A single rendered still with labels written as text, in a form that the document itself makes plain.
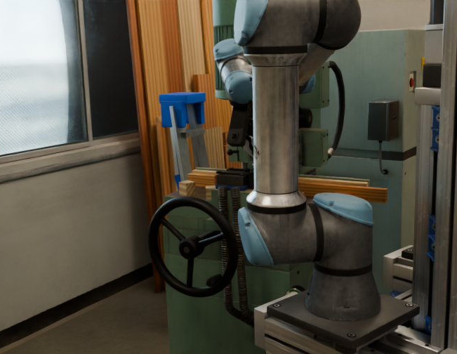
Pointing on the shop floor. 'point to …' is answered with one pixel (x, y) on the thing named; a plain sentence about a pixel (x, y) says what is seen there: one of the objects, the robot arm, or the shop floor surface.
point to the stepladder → (197, 113)
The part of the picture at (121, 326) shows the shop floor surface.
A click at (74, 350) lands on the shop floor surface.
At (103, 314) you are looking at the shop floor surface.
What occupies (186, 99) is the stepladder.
